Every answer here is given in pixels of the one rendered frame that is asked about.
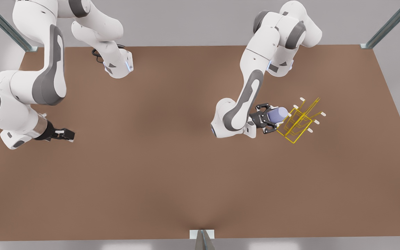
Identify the black cable loop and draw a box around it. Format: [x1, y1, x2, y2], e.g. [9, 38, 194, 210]
[92, 44, 126, 64]

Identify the silver frame post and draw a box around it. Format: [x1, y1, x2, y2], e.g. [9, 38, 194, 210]
[0, 0, 38, 52]
[360, 0, 400, 49]
[190, 230, 216, 250]

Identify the lavender cup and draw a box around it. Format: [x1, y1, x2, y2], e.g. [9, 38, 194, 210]
[267, 107, 289, 124]

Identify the yellow wire cup holder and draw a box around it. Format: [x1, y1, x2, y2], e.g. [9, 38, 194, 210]
[276, 97, 326, 144]

